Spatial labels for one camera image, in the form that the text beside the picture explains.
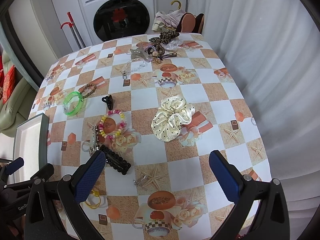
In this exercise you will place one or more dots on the green leather sofa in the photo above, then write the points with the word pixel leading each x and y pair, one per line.
pixel 16 109

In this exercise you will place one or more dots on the checkered floral tablecloth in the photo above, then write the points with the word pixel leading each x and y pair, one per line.
pixel 181 198

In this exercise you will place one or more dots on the cream polka dot scrunchie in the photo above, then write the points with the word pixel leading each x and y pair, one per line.
pixel 172 114

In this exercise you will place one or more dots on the silver metal hair clip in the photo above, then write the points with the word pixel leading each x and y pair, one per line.
pixel 94 141

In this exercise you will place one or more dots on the pink cloth on hanger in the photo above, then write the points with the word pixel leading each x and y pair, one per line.
pixel 168 21

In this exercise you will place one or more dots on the small silver earring charm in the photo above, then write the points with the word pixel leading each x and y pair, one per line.
pixel 141 181

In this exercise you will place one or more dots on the small black claw clip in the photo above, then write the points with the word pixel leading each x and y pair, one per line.
pixel 109 101

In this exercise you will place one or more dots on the yellow ring keychain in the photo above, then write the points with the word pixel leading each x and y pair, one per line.
pixel 94 199

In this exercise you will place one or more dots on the brown black slippers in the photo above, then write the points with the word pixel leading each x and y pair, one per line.
pixel 191 24

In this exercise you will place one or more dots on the red cushion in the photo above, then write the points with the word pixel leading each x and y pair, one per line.
pixel 9 84

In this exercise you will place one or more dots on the white curtain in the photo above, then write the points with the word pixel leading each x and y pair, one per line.
pixel 271 49

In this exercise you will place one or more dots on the red handled mop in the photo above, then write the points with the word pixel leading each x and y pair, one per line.
pixel 76 34

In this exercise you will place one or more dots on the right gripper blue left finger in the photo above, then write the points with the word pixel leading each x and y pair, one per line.
pixel 74 189

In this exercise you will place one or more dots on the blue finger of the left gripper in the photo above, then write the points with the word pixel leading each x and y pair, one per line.
pixel 11 168

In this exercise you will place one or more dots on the green translucent bangle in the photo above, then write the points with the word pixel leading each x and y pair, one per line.
pixel 73 103

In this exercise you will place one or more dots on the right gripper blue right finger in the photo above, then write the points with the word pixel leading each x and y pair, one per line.
pixel 237 189

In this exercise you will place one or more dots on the white grey tray box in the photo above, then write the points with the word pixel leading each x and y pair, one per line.
pixel 31 144

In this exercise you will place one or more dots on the clear plastic bag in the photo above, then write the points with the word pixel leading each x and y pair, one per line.
pixel 173 45

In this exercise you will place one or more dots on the black studded hair clip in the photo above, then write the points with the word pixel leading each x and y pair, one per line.
pixel 113 159

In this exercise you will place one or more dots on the black bobby pin clip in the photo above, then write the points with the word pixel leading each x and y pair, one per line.
pixel 166 56

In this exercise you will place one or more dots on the white washing machine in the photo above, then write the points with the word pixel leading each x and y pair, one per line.
pixel 112 19

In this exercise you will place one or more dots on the silver star hair clip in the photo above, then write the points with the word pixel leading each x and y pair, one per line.
pixel 139 53

